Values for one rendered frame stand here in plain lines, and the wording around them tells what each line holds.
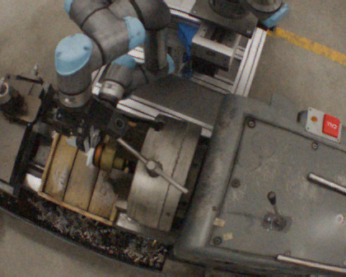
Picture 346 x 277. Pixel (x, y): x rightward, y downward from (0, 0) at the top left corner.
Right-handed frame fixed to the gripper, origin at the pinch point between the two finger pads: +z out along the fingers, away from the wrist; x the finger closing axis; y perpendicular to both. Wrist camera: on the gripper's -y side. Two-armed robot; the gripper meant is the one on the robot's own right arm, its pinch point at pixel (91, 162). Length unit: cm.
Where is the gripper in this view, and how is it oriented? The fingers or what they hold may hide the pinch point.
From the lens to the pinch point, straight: 126.6
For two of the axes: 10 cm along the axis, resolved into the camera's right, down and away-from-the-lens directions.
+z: -3.1, 9.0, -3.0
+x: 0.2, -3.1, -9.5
